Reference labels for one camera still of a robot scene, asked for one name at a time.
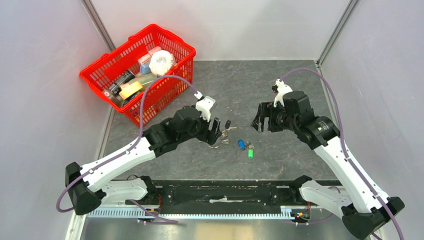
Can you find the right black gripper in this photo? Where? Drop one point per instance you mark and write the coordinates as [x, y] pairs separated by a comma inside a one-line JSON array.
[[265, 109]]

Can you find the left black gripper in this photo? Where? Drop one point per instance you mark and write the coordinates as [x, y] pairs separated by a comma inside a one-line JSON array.
[[215, 132]]

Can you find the keyring with key bunch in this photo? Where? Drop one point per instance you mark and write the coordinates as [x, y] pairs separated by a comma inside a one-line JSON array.
[[224, 137]]

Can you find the blue tag key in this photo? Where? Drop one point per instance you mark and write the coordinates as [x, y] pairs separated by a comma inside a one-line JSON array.
[[241, 144]]

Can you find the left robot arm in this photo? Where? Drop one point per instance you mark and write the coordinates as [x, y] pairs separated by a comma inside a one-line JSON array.
[[93, 184]]

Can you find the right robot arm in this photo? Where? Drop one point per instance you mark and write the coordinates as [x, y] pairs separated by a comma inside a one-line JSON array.
[[365, 207]]

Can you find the green tag key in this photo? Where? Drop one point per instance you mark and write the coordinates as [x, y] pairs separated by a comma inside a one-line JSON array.
[[250, 150]]

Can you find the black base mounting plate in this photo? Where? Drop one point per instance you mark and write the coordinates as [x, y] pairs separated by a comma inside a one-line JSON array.
[[222, 196]]

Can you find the red plastic shopping basket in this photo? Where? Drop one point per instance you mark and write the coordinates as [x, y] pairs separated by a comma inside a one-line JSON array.
[[100, 74]]

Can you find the green bottle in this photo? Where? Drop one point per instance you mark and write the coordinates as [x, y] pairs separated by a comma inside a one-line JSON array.
[[143, 79]]

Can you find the white round package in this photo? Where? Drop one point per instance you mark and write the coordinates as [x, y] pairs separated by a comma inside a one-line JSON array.
[[161, 62]]

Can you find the blue small box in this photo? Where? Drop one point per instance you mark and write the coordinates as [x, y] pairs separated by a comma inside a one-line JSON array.
[[144, 69]]

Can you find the yellow box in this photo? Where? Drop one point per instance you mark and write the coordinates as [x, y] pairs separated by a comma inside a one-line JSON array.
[[127, 90]]

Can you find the pink white box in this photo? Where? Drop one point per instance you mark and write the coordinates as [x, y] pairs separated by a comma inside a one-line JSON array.
[[145, 59]]

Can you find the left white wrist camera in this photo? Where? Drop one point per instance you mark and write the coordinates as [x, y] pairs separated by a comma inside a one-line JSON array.
[[204, 105]]

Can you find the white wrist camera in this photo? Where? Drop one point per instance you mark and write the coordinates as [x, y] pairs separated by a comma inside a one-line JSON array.
[[280, 88], [204, 105]]

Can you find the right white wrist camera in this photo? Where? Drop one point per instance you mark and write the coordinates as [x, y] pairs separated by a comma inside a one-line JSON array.
[[280, 88]]

